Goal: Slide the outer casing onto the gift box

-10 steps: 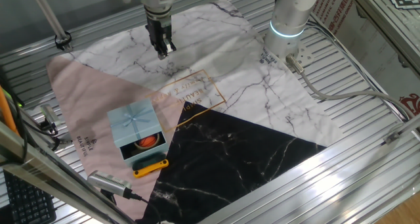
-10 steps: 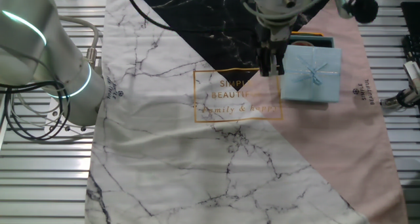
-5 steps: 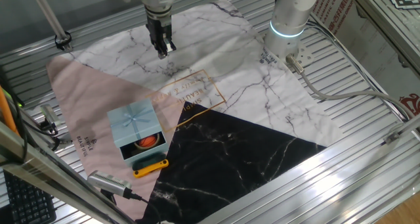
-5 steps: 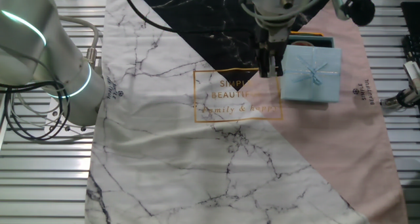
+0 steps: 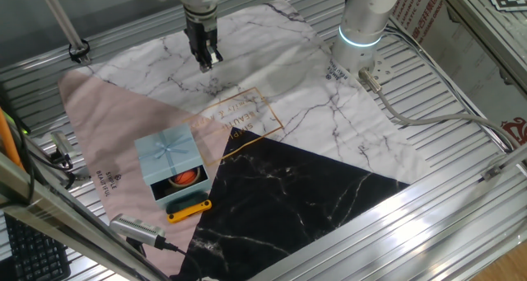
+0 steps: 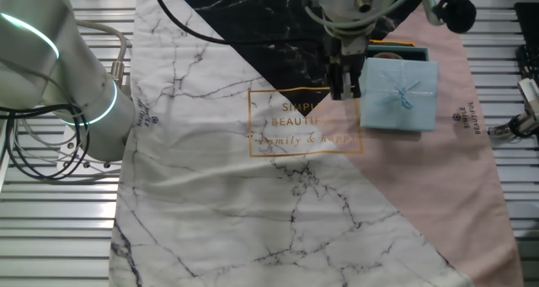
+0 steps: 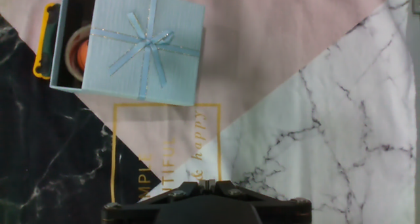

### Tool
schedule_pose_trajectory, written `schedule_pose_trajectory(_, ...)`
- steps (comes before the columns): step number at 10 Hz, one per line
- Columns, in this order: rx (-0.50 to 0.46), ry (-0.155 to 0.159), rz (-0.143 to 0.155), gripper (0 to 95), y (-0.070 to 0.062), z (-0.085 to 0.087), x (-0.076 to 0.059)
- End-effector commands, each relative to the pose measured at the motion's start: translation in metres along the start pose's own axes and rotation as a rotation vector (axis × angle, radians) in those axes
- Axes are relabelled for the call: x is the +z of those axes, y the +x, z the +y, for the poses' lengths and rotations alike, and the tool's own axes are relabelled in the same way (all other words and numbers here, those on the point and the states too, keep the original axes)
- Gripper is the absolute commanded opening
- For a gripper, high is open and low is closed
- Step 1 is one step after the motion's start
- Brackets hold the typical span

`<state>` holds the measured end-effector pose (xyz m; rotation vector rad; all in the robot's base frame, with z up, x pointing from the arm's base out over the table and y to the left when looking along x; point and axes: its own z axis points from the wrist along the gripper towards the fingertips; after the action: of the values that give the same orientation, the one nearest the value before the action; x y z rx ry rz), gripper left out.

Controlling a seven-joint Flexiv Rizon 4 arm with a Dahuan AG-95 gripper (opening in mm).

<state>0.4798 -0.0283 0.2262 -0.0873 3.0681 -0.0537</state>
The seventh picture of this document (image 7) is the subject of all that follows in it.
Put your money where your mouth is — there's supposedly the yellow and black tool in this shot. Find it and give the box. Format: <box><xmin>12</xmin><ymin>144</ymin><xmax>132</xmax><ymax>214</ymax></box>
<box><xmin>32</xmin><ymin>3</ymin><xmax>62</xmax><ymax>80</ymax></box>

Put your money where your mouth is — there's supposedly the round white orange item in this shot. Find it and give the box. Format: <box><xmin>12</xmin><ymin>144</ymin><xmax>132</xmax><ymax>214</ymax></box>
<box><xmin>64</xmin><ymin>24</ymin><xmax>91</xmax><ymax>83</ymax></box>

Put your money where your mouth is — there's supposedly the marble pink black tablecloth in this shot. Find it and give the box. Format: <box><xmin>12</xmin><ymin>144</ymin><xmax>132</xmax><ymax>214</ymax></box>
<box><xmin>0</xmin><ymin>0</ymin><xmax>417</xmax><ymax>224</ymax></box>

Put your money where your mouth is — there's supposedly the light blue inner gift box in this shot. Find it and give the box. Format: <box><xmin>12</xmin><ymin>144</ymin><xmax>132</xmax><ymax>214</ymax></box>
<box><xmin>49</xmin><ymin>0</ymin><xmax>98</xmax><ymax>94</ymax></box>

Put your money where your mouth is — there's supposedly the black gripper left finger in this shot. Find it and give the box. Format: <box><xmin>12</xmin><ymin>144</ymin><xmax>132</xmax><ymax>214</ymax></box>
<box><xmin>102</xmin><ymin>179</ymin><xmax>208</xmax><ymax>219</ymax></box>

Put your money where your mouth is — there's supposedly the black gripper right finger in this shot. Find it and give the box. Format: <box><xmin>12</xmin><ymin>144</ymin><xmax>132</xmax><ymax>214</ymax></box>
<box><xmin>207</xmin><ymin>179</ymin><xmax>312</xmax><ymax>217</ymax></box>

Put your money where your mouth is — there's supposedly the light blue bow casing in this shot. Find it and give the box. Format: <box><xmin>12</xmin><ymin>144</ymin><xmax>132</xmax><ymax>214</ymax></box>
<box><xmin>81</xmin><ymin>0</ymin><xmax>206</xmax><ymax>107</ymax></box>

